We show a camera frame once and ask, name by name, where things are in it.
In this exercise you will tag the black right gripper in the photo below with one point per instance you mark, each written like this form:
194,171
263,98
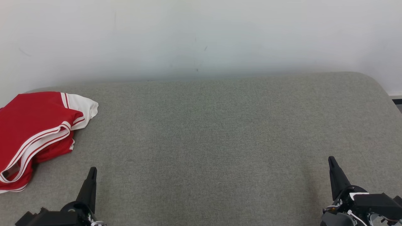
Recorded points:
336,219

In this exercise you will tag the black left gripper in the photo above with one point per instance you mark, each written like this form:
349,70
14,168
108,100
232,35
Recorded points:
82,213

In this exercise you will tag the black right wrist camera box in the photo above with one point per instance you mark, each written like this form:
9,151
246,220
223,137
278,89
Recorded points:
377,202

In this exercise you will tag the red white basketball jersey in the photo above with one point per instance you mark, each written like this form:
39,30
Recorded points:
28,116

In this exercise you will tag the white wall baseboard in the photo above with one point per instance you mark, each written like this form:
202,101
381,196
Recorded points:
396,96

